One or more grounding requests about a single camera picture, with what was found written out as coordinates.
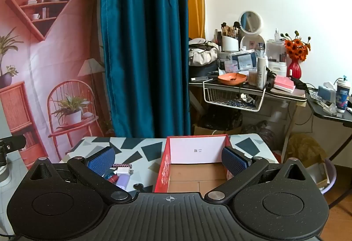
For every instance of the white brush holder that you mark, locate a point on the white brush holder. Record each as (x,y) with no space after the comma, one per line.
(229,43)

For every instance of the pink printed wall poster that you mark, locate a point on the pink printed wall poster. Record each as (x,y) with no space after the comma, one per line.
(55,37)

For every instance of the cotton swab jar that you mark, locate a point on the cotton swab jar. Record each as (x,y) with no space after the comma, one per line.
(253,77)

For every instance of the orange artificial flowers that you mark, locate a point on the orange artificial flowers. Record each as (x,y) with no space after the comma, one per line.
(295,48)

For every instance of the white cosmetic organiser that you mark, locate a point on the white cosmetic organiser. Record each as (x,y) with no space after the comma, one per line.
(276,56)

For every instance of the black bag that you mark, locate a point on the black bag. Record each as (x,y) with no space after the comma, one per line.
(220,118)

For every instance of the small open cardboard box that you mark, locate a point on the small open cardboard box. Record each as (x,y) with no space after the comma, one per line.
(316,173)

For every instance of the brown cardboard box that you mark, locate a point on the brown cardboard box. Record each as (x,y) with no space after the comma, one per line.
(209,130)

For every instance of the purple plastic basin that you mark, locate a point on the purple plastic basin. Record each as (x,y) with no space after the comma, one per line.
(331,177)

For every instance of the purple small bottle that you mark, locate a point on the purple small bottle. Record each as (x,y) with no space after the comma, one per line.
(123,182)

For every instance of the white notebook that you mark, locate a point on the white notebook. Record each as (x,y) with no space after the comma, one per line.
(298,91)

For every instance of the beige quilted bag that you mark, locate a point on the beige quilted bag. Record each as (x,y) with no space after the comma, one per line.
(202,53)

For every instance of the red cardboard box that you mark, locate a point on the red cardboard box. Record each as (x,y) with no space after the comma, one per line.
(162,169)

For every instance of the black pouch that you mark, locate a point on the black pouch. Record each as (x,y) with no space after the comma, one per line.
(200,70)

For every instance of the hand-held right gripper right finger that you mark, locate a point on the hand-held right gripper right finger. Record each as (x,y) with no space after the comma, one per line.
(233,164)

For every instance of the white spray bottle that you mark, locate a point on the white spray bottle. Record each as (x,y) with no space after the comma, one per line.
(262,71)

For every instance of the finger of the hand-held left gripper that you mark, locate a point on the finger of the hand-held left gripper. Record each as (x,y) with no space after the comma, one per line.
(15,142)

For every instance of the silver foil wrappers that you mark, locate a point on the silver foil wrappers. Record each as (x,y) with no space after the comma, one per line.
(244,98)

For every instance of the dark plastic bag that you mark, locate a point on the dark plastic bag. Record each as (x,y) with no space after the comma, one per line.
(260,132)

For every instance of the blue tissue box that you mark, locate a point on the blue tissue box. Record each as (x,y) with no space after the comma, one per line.
(326,93)

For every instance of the white plug adapter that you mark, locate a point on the white plug adapter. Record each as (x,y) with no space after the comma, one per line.
(125,171)

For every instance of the teal curtain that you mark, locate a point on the teal curtain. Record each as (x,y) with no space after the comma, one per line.
(143,51)

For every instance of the blue lidded cup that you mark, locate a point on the blue lidded cup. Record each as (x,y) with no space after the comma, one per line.
(342,96)

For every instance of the black glass side desk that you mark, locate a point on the black glass side desk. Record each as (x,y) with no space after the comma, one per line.
(324,117)

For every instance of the blue and white package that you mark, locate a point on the blue and white package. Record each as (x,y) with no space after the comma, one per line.
(243,60)

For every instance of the red vase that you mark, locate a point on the red vase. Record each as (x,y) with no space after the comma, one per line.
(294,70)

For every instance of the yellow plastic bag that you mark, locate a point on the yellow plastic bag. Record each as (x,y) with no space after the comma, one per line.
(305,147)

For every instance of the clear pink jar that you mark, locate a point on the clear pink jar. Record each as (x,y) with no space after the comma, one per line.
(231,66)

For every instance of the round white vanity mirror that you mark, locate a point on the round white vanity mirror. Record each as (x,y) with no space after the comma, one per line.
(250,20)

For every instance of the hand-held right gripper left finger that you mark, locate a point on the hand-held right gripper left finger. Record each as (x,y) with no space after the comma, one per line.
(101,162)

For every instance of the bunch of makeup brushes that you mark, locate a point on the bunch of makeup brushes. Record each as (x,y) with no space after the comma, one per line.
(228,29)

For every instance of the clear pump bottle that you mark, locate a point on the clear pump bottle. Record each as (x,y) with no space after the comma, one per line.
(277,35)

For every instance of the orange bowl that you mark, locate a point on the orange bowl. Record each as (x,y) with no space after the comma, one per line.
(231,80)

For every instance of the black-topped desk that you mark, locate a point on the black-topped desk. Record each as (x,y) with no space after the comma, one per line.
(291,97)

